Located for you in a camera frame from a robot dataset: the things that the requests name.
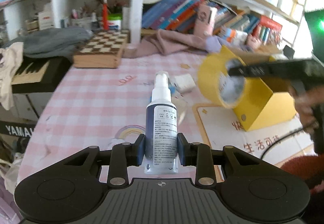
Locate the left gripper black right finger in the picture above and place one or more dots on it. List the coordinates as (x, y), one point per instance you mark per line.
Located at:
(231, 160)

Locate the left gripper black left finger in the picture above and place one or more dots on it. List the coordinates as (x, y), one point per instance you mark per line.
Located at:
(86, 165)

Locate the white spray bottle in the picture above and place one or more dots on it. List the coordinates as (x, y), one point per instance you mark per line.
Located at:
(161, 130)

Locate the yellow packing tape roll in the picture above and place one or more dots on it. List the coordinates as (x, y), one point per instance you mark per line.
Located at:
(216, 84)

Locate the person's right hand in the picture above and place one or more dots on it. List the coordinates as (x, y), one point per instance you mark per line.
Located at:
(304, 105)

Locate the yellow cardboard box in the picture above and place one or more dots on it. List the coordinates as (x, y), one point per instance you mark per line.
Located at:
(265, 102)

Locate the pink pig figurine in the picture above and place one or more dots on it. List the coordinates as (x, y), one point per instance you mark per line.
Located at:
(253, 42)

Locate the pink checkered tablecloth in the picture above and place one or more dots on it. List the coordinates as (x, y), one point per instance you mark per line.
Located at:
(104, 107)

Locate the small orange blue box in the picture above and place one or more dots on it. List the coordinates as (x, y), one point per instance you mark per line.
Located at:
(232, 35)

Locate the small white eraser block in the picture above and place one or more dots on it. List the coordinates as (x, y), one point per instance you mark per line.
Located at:
(184, 83)

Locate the lavender cloth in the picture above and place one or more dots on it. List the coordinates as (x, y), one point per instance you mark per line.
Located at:
(213, 44)

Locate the pink cartoon tumbler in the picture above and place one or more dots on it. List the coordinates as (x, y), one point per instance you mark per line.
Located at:
(205, 21)

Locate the black Yamaha keyboard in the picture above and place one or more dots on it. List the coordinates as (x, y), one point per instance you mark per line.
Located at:
(40, 75)

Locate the wooden chess board box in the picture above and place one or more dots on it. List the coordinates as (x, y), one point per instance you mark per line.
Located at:
(103, 51)

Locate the pink folded cloth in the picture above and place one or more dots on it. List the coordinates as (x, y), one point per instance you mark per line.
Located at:
(165, 43)

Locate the grey folded garment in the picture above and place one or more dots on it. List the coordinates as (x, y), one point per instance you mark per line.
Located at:
(50, 43)

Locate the green lid white jar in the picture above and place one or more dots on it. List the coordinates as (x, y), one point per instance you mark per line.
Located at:
(114, 21)

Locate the white printed shirt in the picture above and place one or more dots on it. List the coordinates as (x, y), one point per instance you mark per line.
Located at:
(11, 60)

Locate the red bottle on shelf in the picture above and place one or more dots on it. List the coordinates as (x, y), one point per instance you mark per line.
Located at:
(105, 17)

